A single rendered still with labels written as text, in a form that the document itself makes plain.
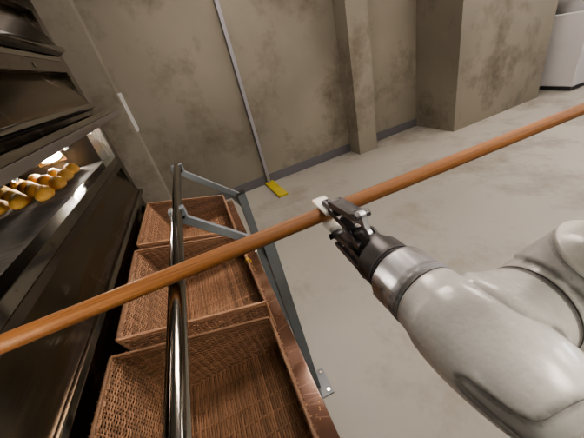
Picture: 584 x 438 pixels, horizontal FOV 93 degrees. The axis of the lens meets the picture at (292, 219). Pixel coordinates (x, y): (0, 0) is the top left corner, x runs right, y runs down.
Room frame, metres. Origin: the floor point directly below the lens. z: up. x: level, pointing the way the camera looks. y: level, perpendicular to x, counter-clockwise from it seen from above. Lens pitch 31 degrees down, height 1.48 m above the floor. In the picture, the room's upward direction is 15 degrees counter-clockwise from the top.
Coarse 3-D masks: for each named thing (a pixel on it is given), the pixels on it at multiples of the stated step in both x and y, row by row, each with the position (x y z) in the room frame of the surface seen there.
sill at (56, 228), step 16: (112, 160) 1.65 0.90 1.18; (96, 176) 1.34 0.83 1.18; (80, 192) 1.15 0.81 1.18; (96, 192) 1.22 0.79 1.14; (64, 208) 0.99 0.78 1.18; (80, 208) 1.01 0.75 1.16; (48, 224) 0.87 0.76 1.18; (64, 224) 0.86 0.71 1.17; (32, 240) 0.77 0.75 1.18; (48, 240) 0.74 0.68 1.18; (32, 256) 0.66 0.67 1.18; (48, 256) 0.69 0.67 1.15; (16, 272) 0.59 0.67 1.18; (32, 272) 0.61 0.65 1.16; (0, 288) 0.54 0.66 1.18; (16, 288) 0.54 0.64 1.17; (0, 304) 0.48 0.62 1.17; (16, 304) 0.51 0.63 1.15; (0, 320) 0.46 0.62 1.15
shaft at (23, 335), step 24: (552, 120) 0.62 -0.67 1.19; (480, 144) 0.58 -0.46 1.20; (504, 144) 0.58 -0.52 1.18; (432, 168) 0.53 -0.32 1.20; (360, 192) 0.50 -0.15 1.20; (384, 192) 0.50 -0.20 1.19; (312, 216) 0.46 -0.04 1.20; (240, 240) 0.43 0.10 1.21; (264, 240) 0.43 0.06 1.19; (192, 264) 0.40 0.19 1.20; (216, 264) 0.41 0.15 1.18; (120, 288) 0.38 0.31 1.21; (144, 288) 0.38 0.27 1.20; (72, 312) 0.36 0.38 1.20; (96, 312) 0.36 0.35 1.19; (0, 336) 0.34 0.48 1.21; (24, 336) 0.33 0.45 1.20
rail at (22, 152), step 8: (104, 112) 1.44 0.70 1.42; (88, 120) 1.16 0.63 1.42; (64, 128) 0.93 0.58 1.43; (72, 128) 0.98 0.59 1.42; (80, 128) 1.05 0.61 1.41; (48, 136) 0.80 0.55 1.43; (56, 136) 0.84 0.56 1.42; (32, 144) 0.71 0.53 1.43; (40, 144) 0.74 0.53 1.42; (48, 144) 0.78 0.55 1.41; (8, 152) 0.61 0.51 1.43; (16, 152) 0.63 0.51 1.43; (24, 152) 0.66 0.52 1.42; (32, 152) 0.69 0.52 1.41; (0, 160) 0.57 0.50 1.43; (8, 160) 0.59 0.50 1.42; (16, 160) 0.61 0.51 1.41; (0, 168) 0.55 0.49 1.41
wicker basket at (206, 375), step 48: (192, 336) 0.61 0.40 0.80; (240, 336) 0.64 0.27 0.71; (144, 384) 0.55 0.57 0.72; (192, 384) 0.59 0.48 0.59; (240, 384) 0.55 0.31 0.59; (288, 384) 0.51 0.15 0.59; (96, 432) 0.37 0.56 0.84; (144, 432) 0.42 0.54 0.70; (192, 432) 0.44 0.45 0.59; (240, 432) 0.41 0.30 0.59
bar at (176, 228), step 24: (240, 192) 1.26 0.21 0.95; (192, 216) 0.76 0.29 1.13; (264, 264) 1.24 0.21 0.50; (288, 288) 0.78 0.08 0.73; (168, 312) 0.34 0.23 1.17; (288, 312) 0.77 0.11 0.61; (168, 336) 0.28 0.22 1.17; (168, 360) 0.24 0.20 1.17; (168, 384) 0.21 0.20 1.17; (168, 408) 0.18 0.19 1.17; (168, 432) 0.16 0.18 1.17
